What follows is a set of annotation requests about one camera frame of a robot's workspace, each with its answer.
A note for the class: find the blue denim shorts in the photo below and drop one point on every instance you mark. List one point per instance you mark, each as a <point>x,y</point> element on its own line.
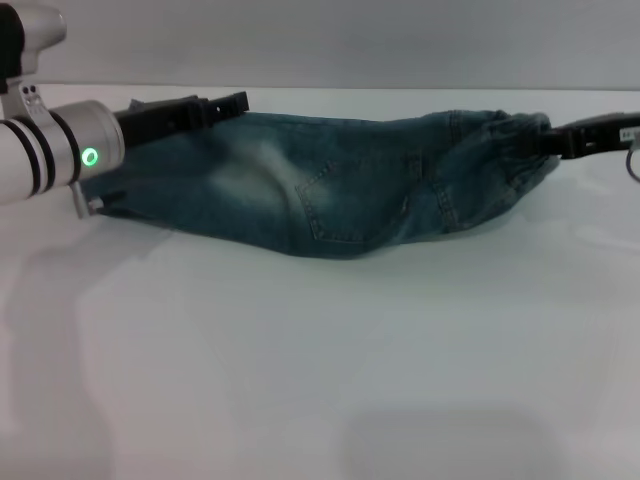
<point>325,190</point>

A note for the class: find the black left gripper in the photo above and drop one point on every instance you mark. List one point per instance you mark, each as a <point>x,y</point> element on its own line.
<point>160,120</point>

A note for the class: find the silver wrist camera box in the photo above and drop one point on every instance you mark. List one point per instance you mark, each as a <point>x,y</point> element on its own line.
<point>35,35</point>

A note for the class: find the silver camera mount bracket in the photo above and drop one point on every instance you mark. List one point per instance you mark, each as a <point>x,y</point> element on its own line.
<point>27,102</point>

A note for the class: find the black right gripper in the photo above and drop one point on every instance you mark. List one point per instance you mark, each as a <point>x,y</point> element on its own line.
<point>600,135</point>

